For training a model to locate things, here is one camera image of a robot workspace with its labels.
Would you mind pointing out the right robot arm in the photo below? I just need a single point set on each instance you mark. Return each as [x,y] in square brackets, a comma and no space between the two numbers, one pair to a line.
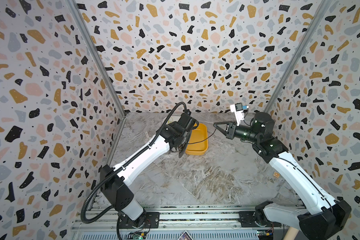
[323,216]

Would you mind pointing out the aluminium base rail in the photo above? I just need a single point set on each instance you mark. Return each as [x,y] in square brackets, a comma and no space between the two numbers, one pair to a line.
[195,222]

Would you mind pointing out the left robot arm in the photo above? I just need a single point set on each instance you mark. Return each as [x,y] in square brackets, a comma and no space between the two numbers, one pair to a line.
[170,136]

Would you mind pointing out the grey cable spool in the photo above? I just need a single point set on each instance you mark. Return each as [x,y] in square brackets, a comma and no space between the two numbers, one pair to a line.
[183,146]

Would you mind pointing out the white rectangular tray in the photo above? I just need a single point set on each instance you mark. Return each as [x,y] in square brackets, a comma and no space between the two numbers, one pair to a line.
[173,119]

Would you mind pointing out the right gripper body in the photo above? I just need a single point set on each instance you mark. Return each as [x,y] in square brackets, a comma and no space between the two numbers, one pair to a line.
[231,130]

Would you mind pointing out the wooden mallet handle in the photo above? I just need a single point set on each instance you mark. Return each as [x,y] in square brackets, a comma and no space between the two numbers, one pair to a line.
[291,234]

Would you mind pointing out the yellow rectangular tray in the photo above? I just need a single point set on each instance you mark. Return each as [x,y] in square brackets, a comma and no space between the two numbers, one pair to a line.
[198,143]

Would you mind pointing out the perforated metal plate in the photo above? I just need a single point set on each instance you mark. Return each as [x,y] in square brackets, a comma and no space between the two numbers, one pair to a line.
[147,136]

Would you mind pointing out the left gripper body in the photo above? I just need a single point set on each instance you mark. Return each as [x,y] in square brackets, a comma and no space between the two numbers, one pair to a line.
[185,138]

